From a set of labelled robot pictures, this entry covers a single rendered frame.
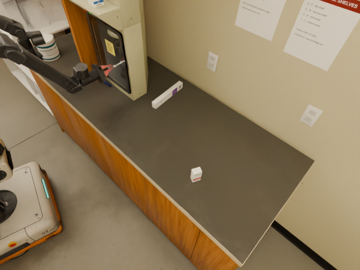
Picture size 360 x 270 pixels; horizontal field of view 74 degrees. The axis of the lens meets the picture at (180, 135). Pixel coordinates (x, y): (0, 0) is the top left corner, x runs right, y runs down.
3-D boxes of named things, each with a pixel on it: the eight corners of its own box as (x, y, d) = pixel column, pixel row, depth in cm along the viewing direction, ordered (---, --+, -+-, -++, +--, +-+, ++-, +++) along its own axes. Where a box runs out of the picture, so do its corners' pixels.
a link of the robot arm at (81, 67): (64, 83, 127) (72, 94, 124) (59, 67, 117) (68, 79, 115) (84, 74, 132) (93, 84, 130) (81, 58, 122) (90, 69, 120)
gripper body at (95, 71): (97, 62, 128) (85, 68, 125) (106, 80, 133) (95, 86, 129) (92, 64, 133) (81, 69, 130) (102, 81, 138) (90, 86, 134)
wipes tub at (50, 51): (54, 50, 185) (47, 31, 173) (64, 57, 179) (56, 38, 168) (38, 56, 178) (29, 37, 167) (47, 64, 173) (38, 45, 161)
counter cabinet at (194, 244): (113, 100, 286) (96, 27, 216) (262, 221, 202) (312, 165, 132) (62, 130, 254) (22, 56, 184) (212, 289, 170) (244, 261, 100)
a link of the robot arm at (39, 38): (10, 23, 124) (14, 31, 120) (34, 18, 129) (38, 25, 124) (22, 44, 134) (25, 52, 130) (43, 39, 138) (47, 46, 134)
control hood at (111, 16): (85, 7, 129) (80, -14, 122) (123, 29, 116) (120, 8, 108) (66, 13, 124) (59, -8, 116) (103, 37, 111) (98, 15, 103)
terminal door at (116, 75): (102, 72, 161) (87, 12, 130) (131, 95, 149) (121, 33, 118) (102, 73, 161) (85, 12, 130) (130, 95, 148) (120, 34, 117)
